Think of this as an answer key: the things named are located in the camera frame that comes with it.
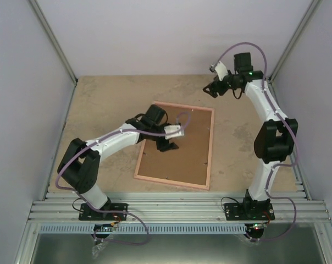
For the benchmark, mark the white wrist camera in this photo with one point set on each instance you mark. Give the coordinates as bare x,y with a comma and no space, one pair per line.
173,131
220,70

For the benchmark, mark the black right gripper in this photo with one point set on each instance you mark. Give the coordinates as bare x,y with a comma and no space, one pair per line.
212,87

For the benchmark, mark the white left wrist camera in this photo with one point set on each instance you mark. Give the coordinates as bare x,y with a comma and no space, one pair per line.
173,131

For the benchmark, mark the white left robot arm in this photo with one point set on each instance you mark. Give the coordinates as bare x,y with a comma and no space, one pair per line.
81,161

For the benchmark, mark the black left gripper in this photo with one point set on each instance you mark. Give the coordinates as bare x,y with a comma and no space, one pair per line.
170,146

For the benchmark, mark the aluminium rail platform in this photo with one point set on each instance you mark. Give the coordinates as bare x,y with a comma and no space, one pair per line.
157,203

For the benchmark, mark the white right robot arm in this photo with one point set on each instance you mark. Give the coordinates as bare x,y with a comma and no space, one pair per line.
275,139

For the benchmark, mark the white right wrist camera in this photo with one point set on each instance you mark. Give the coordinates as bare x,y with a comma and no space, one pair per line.
220,70

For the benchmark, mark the brown cardboard backing board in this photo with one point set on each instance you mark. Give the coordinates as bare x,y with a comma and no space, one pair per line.
188,159

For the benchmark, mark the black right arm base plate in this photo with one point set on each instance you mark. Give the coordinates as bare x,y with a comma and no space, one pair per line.
245,211

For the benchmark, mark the pink wooden picture frame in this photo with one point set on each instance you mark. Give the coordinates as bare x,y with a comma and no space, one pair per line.
211,154

